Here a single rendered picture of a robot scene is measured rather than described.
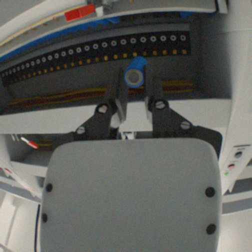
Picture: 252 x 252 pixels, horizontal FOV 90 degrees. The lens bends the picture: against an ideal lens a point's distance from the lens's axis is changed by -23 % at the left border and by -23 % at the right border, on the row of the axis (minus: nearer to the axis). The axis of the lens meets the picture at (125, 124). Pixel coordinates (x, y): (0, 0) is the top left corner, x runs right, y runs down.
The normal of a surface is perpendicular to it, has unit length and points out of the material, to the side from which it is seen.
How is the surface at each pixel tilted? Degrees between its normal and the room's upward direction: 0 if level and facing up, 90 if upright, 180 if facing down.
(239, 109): 90
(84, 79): 90
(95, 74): 90
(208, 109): 108
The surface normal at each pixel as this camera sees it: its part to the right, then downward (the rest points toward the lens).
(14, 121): -0.17, 0.45
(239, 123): -0.12, 0.70
